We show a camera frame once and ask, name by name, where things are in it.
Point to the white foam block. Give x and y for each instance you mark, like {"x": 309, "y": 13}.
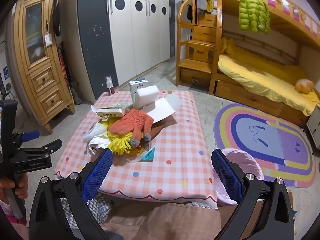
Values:
{"x": 146, "y": 96}

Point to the white milk carton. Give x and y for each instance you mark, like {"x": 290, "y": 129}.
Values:
{"x": 137, "y": 86}

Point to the open white cardboard box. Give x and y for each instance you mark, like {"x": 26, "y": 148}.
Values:
{"x": 165, "y": 107}

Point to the grey garment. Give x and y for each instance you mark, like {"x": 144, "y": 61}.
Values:
{"x": 201, "y": 0}

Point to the wooden bunk bed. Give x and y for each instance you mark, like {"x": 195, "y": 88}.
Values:
{"x": 250, "y": 92}

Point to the person's left hand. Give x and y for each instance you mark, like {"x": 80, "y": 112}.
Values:
{"x": 15, "y": 187}

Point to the white grey wardrobe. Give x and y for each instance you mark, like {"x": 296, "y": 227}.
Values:
{"x": 130, "y": 42}

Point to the table with pink checked cloth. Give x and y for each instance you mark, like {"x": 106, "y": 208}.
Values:
{"x": 180, "y": 150}

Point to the pink bunk bedding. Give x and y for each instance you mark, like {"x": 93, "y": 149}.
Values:
{"x": 275, "y": 0}

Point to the brown flat board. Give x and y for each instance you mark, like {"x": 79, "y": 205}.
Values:
{"x": 160, "y": 128}

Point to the orange knitted glove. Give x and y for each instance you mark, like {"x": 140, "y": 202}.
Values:
{"x": 131, "y": 123}

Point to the rainbow oval rug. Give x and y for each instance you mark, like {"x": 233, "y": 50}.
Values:
{"x": 270, "y": 135}

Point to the leaning dark poles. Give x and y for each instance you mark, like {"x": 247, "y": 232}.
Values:
{"x": 65, "y": 72}

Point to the green puffer jacket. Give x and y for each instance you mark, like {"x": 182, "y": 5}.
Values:
{"x": 253, "y": 10}

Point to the black hanging bag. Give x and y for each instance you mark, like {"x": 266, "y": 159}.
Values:
{"x": 56, "y": 12}

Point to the yellow yarn bundle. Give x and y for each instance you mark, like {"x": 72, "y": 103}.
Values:
{"x": 120, "y": 143}

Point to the yellow bed sheet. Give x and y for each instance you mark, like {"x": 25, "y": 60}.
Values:
{"x": 262, "y": 77}

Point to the wooden cabinet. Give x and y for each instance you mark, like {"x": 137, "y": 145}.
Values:
{"x": 42, "y": 80}

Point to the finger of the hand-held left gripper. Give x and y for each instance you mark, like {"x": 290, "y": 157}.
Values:
{"x": 30, "y": 135}
{"x": 37, "y": 151}

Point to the wooden stair drawers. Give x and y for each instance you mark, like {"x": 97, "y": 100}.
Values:
{"x": 200, "y": 52}

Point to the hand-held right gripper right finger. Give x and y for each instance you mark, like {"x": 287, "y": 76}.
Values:
{"x": 226, "y": 172}

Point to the small spray bottle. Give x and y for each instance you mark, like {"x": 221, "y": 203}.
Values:
{"x": 109, "y": 86}

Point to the orange plush pillow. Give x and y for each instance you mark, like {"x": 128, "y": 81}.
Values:
{"x": 303, "y": 85}

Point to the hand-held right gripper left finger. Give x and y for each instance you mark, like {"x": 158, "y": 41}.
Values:
{"x": 97, "y": 175}

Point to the grey nightstand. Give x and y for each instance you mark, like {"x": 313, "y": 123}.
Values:
{"x": 314, "y": 127}

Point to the flat green white box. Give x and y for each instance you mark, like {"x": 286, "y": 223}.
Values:
{"x": 112, "y": 111}

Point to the crumpled white tissue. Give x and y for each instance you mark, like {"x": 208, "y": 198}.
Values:
{"x": 96, "y": 135}

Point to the white paper tag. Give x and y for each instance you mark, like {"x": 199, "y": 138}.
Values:
{"x": 48, "y": 40}

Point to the bin with pink bag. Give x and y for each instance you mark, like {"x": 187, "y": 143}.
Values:
{"x": 240, "y": 160}

